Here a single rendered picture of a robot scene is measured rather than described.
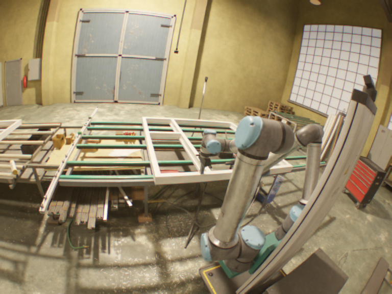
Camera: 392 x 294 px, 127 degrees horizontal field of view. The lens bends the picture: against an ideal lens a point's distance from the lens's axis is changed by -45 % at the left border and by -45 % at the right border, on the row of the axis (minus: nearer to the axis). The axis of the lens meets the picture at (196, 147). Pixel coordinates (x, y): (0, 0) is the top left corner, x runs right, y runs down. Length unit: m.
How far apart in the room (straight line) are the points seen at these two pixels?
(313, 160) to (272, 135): 0.78
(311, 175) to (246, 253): 0.72
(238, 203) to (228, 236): 0.19
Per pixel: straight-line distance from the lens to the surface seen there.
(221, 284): 1.52
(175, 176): 1.31
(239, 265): 1.09
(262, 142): 0.58
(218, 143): 1.10
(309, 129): 1.21
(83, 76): 7.86
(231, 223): 0.76
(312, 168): 1.34
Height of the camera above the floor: 1.68
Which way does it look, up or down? 24 degrees down
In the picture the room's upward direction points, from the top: 11 degrees clockwise
